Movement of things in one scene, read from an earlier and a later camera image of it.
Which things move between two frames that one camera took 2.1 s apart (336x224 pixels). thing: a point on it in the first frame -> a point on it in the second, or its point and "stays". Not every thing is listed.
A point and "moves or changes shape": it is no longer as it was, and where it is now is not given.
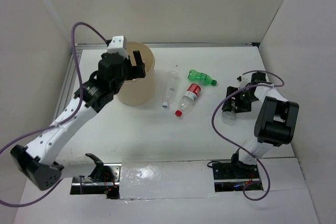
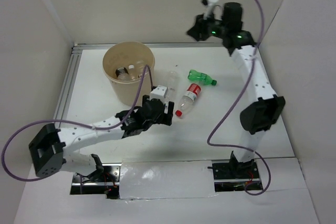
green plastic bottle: x=201 y=78 stays
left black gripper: x=136 y=71 -> x=166 y=118
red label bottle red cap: x=187 y=101 stays
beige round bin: x=139 y=91 stays
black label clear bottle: x=229 y=113 moves or changes shape
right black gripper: x=242 y=107 -> x=199 y=28
